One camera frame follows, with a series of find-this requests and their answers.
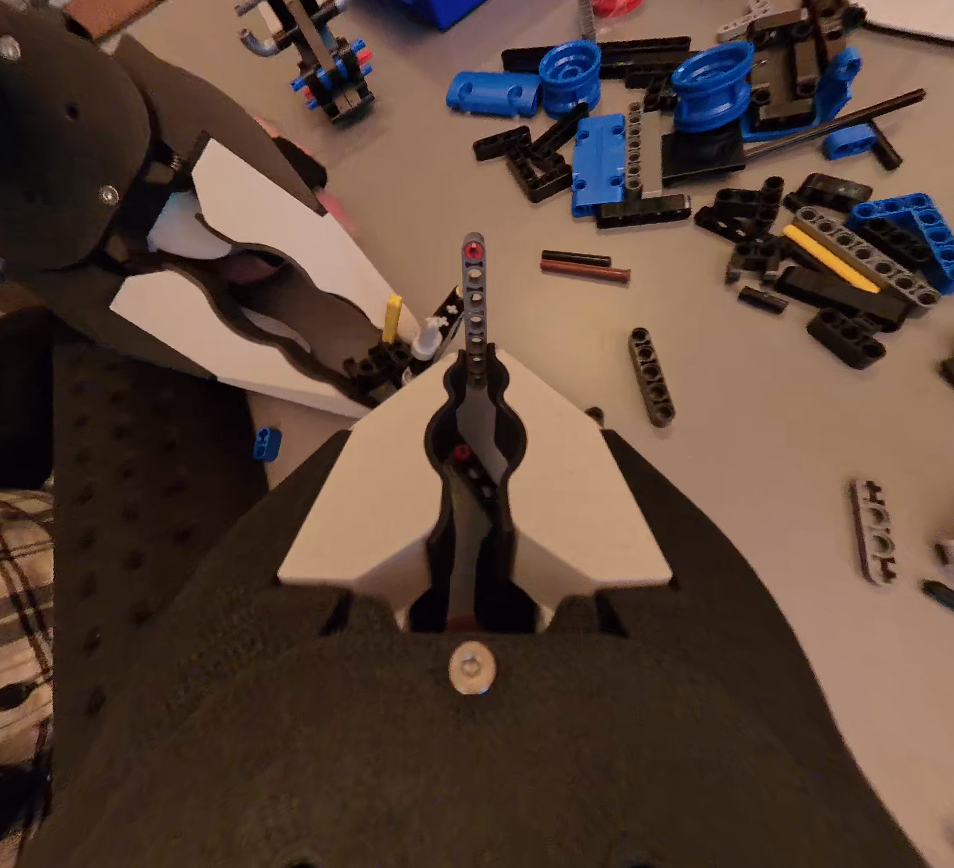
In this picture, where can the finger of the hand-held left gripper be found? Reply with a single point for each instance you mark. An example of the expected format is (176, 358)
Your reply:
(209, 331)
(298, 227)

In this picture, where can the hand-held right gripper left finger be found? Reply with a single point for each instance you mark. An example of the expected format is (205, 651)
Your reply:
(358, 510)

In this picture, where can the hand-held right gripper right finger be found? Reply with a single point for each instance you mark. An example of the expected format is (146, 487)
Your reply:
(589, 510)

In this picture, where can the black toy brick assembly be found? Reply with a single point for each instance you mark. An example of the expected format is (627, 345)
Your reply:
(380, 361)

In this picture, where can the grey thin toy beam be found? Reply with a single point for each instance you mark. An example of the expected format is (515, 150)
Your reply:
(475, 287)

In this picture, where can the person's left hand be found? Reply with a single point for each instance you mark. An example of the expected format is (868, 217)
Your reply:
(339, 212)

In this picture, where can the small blue connector brick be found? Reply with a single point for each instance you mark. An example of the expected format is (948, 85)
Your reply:
(267, 443)

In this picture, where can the short black toy beam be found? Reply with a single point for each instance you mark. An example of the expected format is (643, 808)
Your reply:
(651, 376)

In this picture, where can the black and blue brick assembly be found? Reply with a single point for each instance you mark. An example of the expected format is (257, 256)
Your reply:
(313, 41)

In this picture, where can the black dimpled mat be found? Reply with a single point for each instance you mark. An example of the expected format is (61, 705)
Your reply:
(149, 510)

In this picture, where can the blue curved toy panel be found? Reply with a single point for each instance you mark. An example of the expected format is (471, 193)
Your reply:
(492, 93)

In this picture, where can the short grey toy beam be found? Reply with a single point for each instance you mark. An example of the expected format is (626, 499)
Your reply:
(873, 532)

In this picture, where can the black studded toy beam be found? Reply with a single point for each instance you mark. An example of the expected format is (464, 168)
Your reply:
(645, 210)

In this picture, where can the blue flat toy panel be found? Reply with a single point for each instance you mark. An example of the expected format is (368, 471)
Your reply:
(598, 164)

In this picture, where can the blue toy wheel hub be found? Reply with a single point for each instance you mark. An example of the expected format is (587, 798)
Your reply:
(570, 78)
(712, 85)

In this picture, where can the pile of black toy beams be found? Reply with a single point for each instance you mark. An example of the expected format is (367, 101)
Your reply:
(820, 287)

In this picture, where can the grey studded toy beam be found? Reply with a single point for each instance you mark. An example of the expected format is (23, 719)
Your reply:
(635, 152)

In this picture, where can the yellow toy axle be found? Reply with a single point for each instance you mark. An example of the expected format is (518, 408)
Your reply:
(827, 257)

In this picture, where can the dark grey thin beam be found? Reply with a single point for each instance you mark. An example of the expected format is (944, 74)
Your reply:
(587, 18)

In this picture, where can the long black toy beam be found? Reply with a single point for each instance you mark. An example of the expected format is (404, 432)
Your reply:
(641, 55)

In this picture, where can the blue angled toy beam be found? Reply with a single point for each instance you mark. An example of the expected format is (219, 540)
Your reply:
(909, 227)

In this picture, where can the blue axle connector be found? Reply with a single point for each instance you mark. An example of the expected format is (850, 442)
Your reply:
(848, 141)

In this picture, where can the grey T-shaped connector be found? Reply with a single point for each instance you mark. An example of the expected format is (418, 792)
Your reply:
(745, 22)

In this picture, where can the thin black toy axle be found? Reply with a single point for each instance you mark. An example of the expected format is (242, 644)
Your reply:
(879, 108)

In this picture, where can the black angled toy frame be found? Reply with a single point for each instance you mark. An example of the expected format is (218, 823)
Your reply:
(536, 167)

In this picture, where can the black and blue frame assembly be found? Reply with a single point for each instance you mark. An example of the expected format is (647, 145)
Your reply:
(797, 63)

